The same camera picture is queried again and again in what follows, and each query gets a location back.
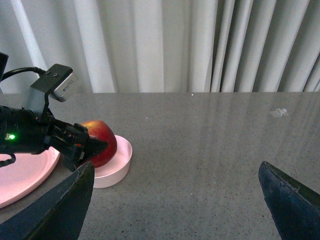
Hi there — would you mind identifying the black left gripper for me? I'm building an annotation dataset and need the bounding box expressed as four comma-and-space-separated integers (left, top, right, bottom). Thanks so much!
0, 105, 108, 240

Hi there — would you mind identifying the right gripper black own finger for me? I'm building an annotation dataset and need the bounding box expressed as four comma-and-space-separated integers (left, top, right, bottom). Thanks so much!
258, 161, 320, 240

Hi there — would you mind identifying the pale pink bowl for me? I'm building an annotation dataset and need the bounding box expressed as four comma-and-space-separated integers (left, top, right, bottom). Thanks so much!
93, 135, 133, 189

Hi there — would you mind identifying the red apple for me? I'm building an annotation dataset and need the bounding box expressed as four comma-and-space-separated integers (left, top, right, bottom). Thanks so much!
81, 120, 118, 168

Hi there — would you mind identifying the pink plate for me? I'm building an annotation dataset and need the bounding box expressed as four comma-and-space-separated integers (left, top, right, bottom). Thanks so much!
0, 147, 60, 208

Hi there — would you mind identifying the white pleated curtain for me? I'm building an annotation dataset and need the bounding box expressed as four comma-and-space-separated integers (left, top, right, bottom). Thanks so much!
0, 0, 320, 93

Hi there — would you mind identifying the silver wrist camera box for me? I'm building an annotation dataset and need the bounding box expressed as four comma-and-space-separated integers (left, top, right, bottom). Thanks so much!
50, 73, 81, 102

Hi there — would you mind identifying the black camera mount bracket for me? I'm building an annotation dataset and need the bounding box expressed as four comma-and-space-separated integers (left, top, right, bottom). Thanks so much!
29, 63, 74, 123

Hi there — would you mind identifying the black camera cable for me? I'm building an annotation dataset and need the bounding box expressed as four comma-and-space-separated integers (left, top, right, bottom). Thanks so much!
0, 66, 47, 82

